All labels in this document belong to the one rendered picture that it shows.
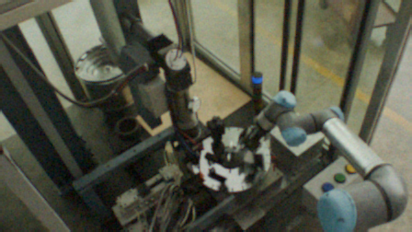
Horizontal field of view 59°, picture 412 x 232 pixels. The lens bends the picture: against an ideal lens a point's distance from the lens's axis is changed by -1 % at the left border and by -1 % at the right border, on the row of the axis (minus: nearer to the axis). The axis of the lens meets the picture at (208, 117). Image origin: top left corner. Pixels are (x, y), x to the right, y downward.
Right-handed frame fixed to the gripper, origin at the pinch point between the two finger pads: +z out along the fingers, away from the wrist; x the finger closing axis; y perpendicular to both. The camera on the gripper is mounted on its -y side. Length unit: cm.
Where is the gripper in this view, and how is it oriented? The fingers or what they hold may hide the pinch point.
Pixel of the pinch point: (239, 150)
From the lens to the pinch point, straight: 154.6
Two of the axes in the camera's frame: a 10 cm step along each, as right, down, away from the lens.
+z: -4.5, 6.3, 6.4
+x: 8.5, 5.2, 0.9
